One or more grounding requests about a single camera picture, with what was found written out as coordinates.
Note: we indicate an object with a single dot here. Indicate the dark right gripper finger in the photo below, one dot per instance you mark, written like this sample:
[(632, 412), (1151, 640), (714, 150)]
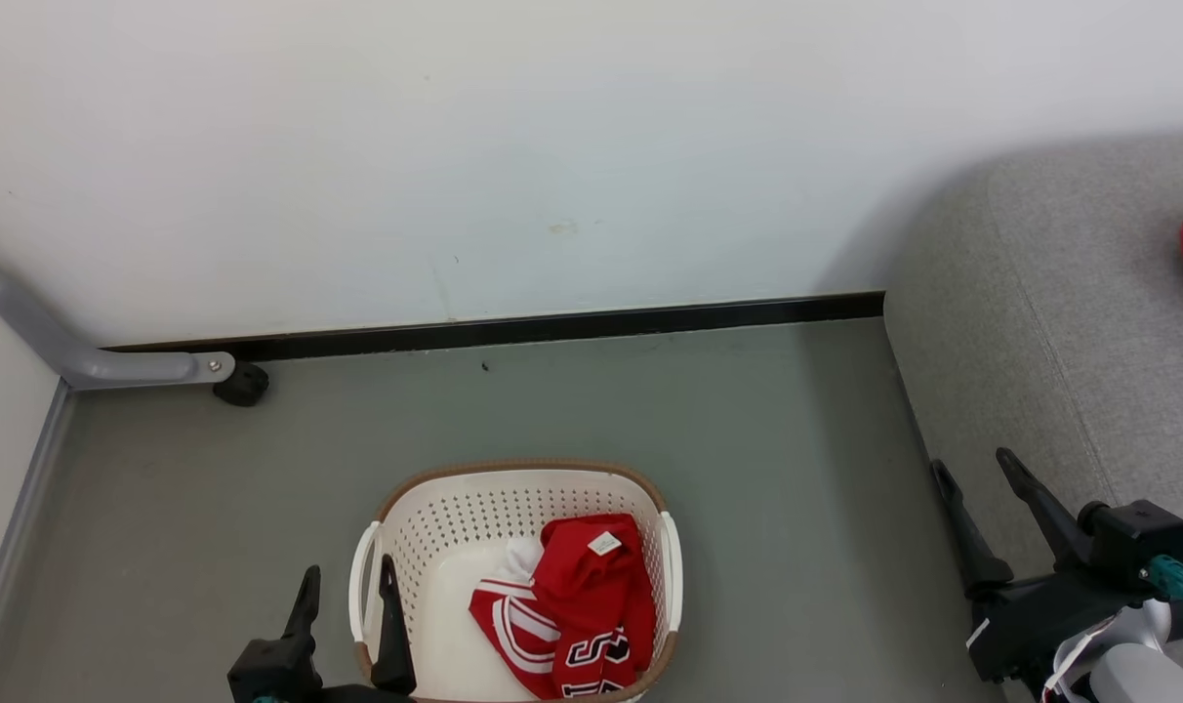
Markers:
[(970, 547), (1055, 517)]

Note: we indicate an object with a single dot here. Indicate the black caster wheel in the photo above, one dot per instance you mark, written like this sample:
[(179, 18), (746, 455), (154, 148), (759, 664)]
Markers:
[(242, 385)]

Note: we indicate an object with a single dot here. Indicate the black wall baseboard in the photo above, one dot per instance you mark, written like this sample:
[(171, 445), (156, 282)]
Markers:
[(552, 325)]

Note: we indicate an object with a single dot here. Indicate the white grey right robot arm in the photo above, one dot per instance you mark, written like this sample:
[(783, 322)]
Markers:
[(1138, 674)]

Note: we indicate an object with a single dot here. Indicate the grey wall baseboard strip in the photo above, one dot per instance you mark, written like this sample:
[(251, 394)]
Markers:
[(20, 517)]

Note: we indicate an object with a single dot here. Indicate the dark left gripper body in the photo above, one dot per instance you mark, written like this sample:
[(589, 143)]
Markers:
[(274, 674)]

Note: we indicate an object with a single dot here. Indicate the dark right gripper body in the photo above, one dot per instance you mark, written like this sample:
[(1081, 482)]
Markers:
[(1050, 615)]

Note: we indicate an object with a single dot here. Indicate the grey fabric sofa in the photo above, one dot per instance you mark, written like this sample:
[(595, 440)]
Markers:
[(1060, 342)]

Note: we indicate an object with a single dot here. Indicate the grey metal frame leg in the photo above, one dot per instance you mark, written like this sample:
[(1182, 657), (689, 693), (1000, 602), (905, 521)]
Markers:
[(113, 366)]

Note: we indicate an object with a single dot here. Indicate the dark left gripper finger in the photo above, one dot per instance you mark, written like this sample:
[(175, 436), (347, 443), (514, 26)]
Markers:
[(392, 644), (305, 610)]

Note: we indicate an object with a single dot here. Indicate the cream perforated plastic laundry basket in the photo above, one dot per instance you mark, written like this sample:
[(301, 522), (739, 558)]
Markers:
[(455, 527)]

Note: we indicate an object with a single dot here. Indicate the red jersey with white stripes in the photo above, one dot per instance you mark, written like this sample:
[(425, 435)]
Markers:
[(591, 596)]

